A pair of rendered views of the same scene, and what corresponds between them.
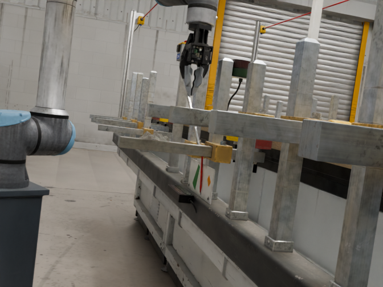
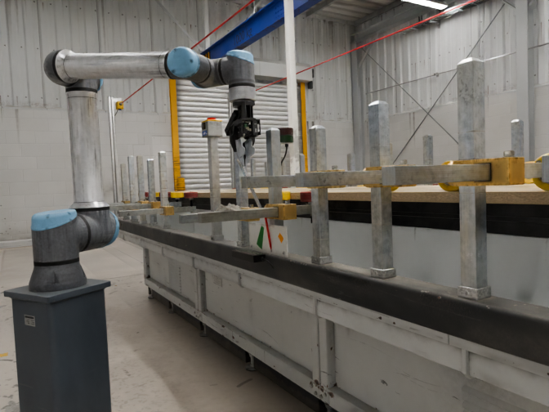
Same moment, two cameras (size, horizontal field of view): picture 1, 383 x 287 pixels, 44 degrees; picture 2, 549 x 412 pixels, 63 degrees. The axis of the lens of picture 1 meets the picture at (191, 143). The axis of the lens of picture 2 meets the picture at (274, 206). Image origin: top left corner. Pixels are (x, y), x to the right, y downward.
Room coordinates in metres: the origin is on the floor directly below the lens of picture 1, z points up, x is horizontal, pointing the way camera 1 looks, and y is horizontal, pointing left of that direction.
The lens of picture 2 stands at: (-0.02, 0.34, 0.94)
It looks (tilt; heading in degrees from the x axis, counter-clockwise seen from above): 3 degrees down; 344
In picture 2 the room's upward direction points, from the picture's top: 2 degrees counter-clockwise
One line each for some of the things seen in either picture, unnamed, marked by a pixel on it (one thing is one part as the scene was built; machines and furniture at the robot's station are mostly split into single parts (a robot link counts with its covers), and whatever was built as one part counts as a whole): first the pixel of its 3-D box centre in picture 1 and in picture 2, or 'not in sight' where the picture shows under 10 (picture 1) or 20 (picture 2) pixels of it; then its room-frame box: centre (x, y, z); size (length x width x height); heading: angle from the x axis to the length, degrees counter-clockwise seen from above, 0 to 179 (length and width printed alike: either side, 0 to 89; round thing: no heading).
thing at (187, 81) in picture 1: (189, 80); (242, 151); (1.46, 0.03, 1.05); 0.06 x 0.03 x 0.09; 15
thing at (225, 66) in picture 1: (216, 137); (275, 199); (1.44, -0.07, 0.89); 0.03 x 0.03 x 0.48; 15
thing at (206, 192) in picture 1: (199, 179); (266, 238); (1.46, -0.04, 0.75); 0.26 x 0.01 x 0.10; 15
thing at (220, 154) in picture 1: (217, 151); (279, 211); (1.42, -0.08, 0.85); 0.13 x 0.06 x 0.05; 15
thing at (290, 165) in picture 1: (291, 158); (381, 200); (0.96, -0.20, 0.89); 0.03 x 0.03 x 0.48; 15
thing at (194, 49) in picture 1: (198, 45); (244, 120); (1.47, 0.02, 1.16); 0.09 x 0.08 x 0.12; 15
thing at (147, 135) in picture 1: (154, 135); (229, 207); (1.35, 0.11, 0.87); 0.09 x 0.07 x 0.02; 105
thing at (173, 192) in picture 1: (182, 197); (252, 258); (1.49, 0.01, 0.68); 0.22 x 0.05 x 0.05; 15
